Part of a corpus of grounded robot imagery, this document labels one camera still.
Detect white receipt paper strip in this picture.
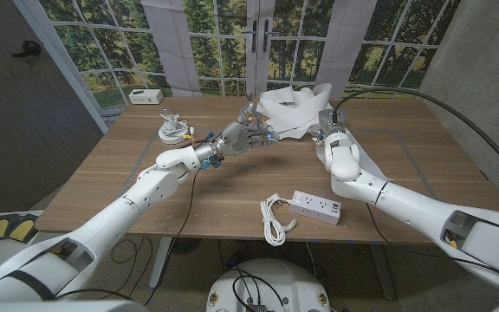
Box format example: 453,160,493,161
256,82,392,183

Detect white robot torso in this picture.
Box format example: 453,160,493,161
205,258,332,312

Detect black door handle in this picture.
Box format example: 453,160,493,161
10,40,42,59

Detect white coiled power cord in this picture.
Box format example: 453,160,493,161
260,193,297,247

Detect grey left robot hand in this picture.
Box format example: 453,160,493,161
192,101,279,162

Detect black round ribbed object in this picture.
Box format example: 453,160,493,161
170,237,202,256

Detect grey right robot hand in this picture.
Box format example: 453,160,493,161
308,107,348,147

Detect grey table leg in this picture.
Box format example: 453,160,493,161
368,243,396,301

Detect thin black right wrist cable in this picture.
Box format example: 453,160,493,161
364,202,499,275

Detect printed window backdrop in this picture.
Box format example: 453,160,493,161
13,0,463,109

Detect scissors with grey yellow handles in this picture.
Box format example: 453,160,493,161
240,91,273,136

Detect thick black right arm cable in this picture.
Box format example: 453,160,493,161
331,88,499,188

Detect white table leg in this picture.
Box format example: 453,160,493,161
148,237,173,289

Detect white power strip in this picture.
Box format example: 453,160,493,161
288,190,343,226

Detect thin black left wrist cable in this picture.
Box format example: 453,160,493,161
110,168,198,307

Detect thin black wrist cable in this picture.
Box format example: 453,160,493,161
364,202,499,275
110,168,198,307

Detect white outlet box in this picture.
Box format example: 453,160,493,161
127,88,165,106

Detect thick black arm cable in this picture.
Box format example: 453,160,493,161
331,88,499,188
54,288,136,302

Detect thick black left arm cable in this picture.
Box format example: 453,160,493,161
54,288,136,302

